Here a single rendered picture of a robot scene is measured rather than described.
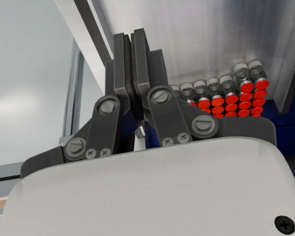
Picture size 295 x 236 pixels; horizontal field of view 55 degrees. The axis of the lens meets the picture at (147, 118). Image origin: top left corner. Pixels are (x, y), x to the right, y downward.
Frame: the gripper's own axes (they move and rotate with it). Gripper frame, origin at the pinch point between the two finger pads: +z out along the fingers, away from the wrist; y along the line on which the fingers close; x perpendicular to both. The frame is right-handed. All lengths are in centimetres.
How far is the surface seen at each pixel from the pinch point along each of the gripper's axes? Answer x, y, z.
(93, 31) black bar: -11.3, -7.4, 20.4
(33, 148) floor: -173, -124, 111
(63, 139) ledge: -39, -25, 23
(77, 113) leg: -55, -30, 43
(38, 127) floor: -146, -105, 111
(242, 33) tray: -18.4, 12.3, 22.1
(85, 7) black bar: -7.8, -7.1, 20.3
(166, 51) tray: -18.9, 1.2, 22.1
